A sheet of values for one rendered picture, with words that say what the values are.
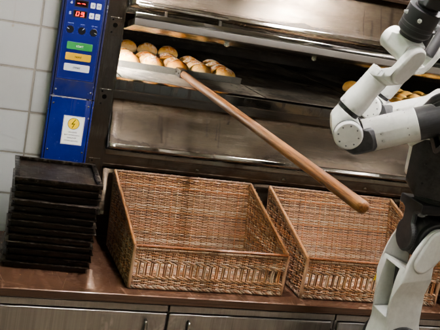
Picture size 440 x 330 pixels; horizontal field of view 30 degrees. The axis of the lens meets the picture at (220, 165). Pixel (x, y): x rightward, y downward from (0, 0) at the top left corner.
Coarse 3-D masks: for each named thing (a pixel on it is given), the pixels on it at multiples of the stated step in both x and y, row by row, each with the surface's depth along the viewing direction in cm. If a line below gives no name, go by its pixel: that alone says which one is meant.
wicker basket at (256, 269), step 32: (128, 192) 304; (160, 192) 308; (192, 192) 312; (224, 192) 316; (256, 192) 314; (128, 224) 272; (160, 224) 308; (192, 224) 313; (224, 224) 317; (256, 224) 310; (128, 256) 268; (160, 256) 298; (192, 256) 270; (224, 256) 273; (256, 256) 276; (288, 256) 280; (160, 288) 269; (192, 288) 273; (224, 288) 276; (256, 288) 280
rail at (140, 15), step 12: (180, 24) 284; (192, 24) 285; (204, 24) 287; (252, 36) 292; (264, 36) 294; (276, 36) 295; (324, 48) 301; (336, 48) 303; (348, 48) 304; (396, 60) 311
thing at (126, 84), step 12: (120, 84) 298; (132, 84) 299; (144, 84) 301; (156, 84) 302; (168, 84) 308; (168, 96) 304; (180, 96) 306; (192, 96) 307; (204, 96) 308; (228, 96) 311; (240, 96) 313; (252, 96) 319; (252, 108) 315; (264, 108) 316; (276, 108) 318; (288, 108) 319; (300, 108) 320; (312, 108) 322; (324, 108) 324
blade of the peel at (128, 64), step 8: (120, 64) 333; (128, 64) 334; (136, 64) 335; (144, 64) 336; (160, 72) 338; (168, 72) 339; (192, 72) 342; (200, 72) 343; (216, 80) 346; (224, 80) 347; (232, 80) 348; (240, 80) 349
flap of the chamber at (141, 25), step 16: (160, 32) 293; (176, 32) 286; (192, 32) 285; (208, 32) 287; (224, 32) 289; (256, 48) 308; (272, 48) 300; (288, 48) 297; (304, 48) 299; (320, 48) 301; (352, 64) 321; (368, 64) 313; (384, 64) 309
